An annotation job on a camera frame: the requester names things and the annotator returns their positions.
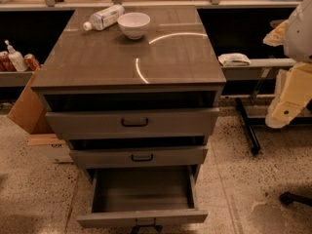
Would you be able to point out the red soda can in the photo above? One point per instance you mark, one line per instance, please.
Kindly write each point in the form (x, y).
(31, 61)

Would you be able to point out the grey top drawer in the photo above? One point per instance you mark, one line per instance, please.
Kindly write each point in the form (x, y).
(133, 123)

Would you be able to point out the grey drawer cabinet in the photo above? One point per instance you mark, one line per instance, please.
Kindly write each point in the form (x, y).
(173, 66)

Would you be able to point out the white ceramic bowl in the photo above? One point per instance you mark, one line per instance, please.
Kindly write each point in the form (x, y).
(134, 25)

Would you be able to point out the grey middle drawer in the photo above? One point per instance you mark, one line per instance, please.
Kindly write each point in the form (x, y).
(139, 157)

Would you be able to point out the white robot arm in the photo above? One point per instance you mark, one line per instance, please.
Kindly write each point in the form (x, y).
(298, 34)

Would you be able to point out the white flat cardboard box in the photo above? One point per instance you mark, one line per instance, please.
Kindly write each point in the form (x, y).
(55, 149)

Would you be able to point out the grey shelf rail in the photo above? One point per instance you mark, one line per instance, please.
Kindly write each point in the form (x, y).
(256, 68)

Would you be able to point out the white pump dispenser bottle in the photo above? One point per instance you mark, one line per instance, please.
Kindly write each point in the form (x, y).
(16, 58)

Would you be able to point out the brown cardboard box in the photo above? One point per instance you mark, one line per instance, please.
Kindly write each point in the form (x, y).
(28, 111)

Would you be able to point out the black metal table frame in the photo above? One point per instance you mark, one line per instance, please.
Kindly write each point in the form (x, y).
(250, 122)

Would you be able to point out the black chair base leg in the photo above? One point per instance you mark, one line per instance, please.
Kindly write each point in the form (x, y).
(287, 198)

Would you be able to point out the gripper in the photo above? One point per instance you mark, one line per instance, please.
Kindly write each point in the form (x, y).
(299, 36)

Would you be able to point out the red can at edge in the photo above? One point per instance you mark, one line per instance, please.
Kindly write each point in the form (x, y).
(4, 58)

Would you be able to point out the clear plastic water bottle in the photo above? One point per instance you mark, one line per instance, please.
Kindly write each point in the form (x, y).
(104, 18)

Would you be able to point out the grey drawer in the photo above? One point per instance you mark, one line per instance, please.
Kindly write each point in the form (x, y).
(139, 157)
(143, 197)
(133, 123)

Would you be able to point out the folded white cloth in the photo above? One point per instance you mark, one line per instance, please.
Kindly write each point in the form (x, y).
(234, 59)

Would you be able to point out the grey bottom drawer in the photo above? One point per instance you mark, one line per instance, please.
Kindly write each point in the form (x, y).
(143, 197)

